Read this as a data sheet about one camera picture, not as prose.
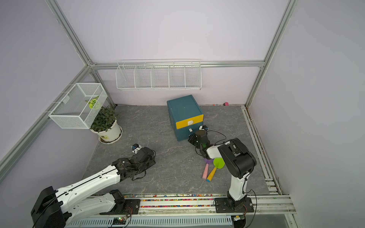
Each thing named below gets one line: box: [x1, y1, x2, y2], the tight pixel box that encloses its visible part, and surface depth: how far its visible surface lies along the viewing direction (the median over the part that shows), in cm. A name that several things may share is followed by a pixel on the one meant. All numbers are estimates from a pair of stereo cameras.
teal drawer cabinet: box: [166, 94, 205, 142], surface depth 91 cm
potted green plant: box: [89, 105, 124, 145], surface depth 91 cm
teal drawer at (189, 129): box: [176, 121, 204, 137], surface depth 92 cm
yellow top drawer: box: [175, 114, 205, 130], surface depth 87 cm
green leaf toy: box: [84, 95, 100, 110], surface depth 83 cm
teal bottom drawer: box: [177, 131, 195, 142], surface depth 100 cm
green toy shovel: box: [206, 157, 226, 183], surface depth 88 cm
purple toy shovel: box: [201, 158, 215, 181], surface depth 86 cm
